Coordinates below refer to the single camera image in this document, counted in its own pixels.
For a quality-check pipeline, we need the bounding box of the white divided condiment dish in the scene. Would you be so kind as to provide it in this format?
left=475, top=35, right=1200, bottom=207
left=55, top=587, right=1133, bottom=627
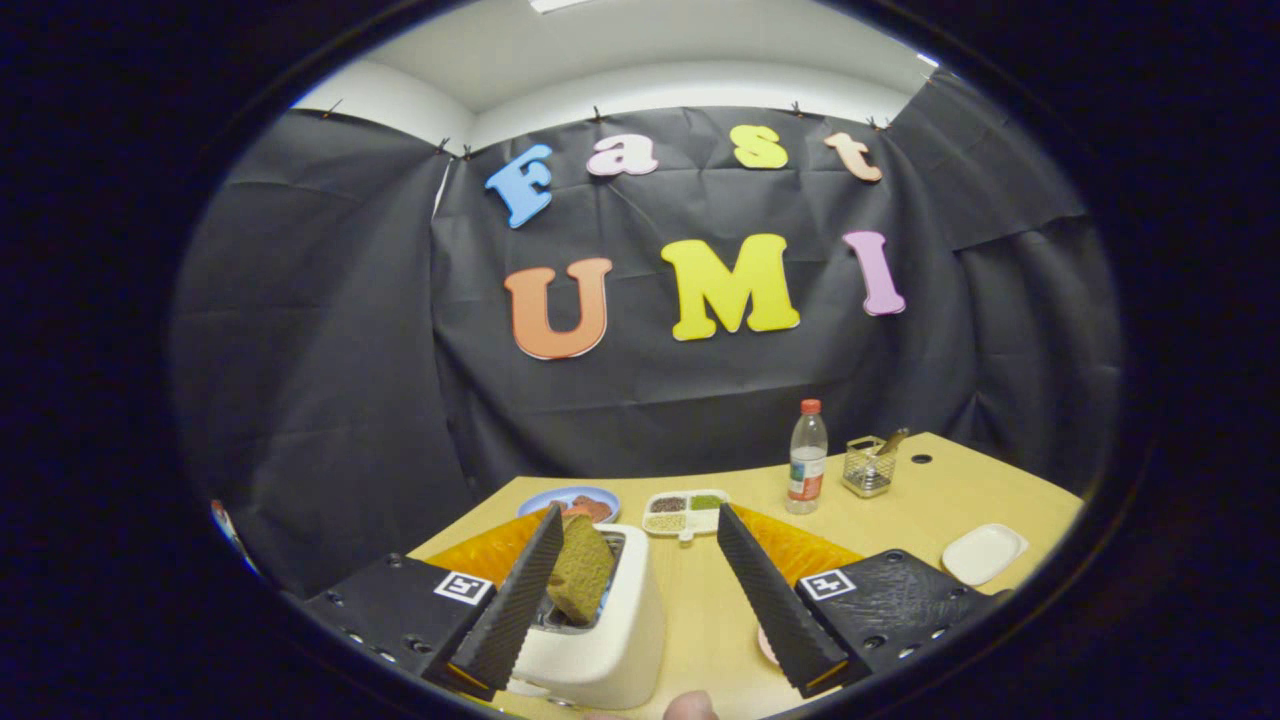
left=641, top=488, right=732, bottom=542

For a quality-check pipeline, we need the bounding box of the wire mesh utensil holder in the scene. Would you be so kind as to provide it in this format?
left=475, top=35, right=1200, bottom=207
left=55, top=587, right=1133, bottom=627
left=841, top=435, right=899, bottom=499

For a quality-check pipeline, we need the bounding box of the brown bread slice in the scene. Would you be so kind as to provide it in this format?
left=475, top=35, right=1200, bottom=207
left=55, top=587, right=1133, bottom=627
left=546, top=514, right=617, bottom=627

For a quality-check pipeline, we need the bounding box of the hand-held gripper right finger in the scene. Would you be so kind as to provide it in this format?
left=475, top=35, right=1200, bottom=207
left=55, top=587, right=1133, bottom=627
left=716, top=502, right=1013, bottom=700

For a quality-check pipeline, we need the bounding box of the blue plate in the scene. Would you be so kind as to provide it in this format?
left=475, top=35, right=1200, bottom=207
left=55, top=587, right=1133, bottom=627
left=516, top=485, right=622, bottom=524

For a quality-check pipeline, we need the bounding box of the white toaster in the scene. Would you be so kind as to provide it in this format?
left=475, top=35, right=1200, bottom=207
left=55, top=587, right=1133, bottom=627
left=508, top=522, right=668, bottom=711

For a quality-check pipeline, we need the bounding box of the clear plastic water bottle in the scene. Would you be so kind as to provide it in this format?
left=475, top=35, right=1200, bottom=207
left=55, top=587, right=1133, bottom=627
left=785, top=398, right=830, bottom=516

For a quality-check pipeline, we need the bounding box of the small white plate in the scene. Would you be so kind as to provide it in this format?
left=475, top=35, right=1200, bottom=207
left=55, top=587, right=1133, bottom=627
left=941, top=523, right=1030, bottom=588

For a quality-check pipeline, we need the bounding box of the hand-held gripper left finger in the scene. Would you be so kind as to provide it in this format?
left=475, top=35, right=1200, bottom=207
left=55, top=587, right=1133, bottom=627
left=303, top=502, right=566, bottom=701

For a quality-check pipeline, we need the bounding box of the black backdrop cloth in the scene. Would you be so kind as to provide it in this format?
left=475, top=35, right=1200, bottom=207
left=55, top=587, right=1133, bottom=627
left=170, top=68, right=1126, bottom=601

